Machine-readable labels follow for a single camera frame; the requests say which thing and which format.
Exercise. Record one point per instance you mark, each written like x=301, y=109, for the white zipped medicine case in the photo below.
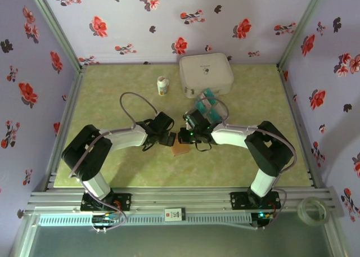
x=206, y=74

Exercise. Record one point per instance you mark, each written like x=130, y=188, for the aluminium table side rail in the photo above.
x=290, y=99
x=71, y=99

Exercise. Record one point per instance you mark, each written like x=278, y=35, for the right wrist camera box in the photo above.
x=195, y=118

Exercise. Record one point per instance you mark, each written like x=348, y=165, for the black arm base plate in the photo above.
x=239, y=200
x=123, y=200

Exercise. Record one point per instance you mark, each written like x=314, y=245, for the clear tape roll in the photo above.
x=299, y=212

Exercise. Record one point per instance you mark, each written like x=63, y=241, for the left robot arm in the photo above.
x=126, y=137

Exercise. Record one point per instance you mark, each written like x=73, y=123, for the teal VIP card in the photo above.
x=210, y=93

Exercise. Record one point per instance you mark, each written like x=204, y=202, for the white pill bottle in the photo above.
x=163, y=86

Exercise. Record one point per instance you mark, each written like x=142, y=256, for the green circuit board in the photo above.
x=265, y=216
x=104, y=220

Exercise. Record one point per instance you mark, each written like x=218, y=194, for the brown leather card holder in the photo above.
x=180, y=150

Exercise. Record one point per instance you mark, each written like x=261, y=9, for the white card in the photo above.
x=202, y=97

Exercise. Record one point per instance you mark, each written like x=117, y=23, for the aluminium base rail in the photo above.
x=182, y=199

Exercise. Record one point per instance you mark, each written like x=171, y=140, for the teal card packets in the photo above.
x=202, y=108
x=216, y=113

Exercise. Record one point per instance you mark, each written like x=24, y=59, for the black white label tag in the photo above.
x=174, y=214

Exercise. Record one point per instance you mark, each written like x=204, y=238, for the aluminium frame post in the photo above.
x=299, y=29
x=57, y=29

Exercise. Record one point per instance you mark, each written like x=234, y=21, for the aluminium lower frame bar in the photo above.
x=336, y=240
x=22, y=237

